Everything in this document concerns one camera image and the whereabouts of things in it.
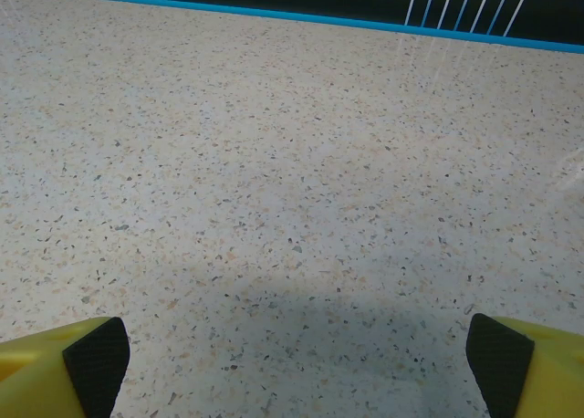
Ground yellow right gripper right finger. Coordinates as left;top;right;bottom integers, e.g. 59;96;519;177
465;312;584;418

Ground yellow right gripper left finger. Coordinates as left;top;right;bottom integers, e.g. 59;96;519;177
0;316;131;418

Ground blue table edge strip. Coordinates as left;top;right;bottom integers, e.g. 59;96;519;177
0;0;584;55

